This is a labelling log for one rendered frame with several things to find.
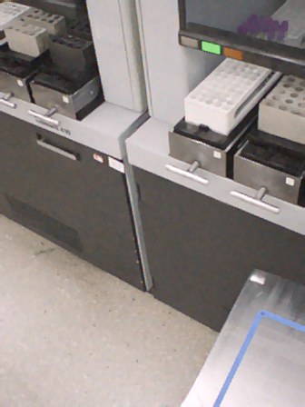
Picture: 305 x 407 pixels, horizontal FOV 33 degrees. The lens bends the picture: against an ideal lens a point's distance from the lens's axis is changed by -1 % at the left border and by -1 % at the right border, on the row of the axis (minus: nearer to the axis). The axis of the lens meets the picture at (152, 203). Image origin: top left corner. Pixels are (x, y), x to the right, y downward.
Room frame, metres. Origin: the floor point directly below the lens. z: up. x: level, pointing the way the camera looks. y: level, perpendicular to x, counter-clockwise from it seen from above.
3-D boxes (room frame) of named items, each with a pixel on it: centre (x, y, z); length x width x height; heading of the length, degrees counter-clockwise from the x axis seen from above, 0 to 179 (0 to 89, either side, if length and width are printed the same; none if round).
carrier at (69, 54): (1.11, 0.15, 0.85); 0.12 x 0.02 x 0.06; 49
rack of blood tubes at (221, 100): (0.93, -0.22, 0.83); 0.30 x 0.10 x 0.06; 139
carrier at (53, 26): (1.26, 0.22, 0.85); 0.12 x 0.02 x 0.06; 49
